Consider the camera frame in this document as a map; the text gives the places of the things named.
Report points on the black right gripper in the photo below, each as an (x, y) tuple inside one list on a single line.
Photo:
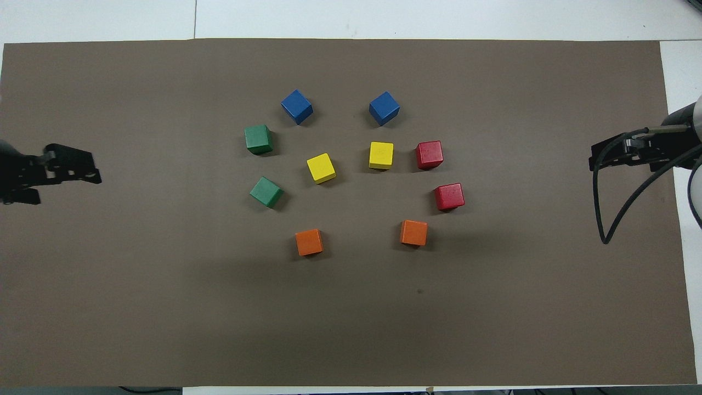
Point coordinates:
[(661, 149)]

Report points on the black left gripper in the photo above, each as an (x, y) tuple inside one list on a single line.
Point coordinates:
[(19, 175)]

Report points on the red wooden block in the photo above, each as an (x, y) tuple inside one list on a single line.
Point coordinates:
[(449, 196), (429, 154)]

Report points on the green wooden block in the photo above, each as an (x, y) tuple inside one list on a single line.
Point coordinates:
[(258, 139), (266, 192)]

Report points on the orange wooden block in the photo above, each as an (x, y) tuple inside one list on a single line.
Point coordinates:
[(309, 242), (413, 232)]

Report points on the blue wooden block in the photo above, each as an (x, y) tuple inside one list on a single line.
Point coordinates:
[(296, 106), (384, 108)]

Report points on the yellow wooden block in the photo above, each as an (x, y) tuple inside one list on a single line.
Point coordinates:
[(381, 155), (321, 168)]

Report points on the brown paper table mat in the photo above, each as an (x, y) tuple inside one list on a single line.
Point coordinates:
[(351, 307)]

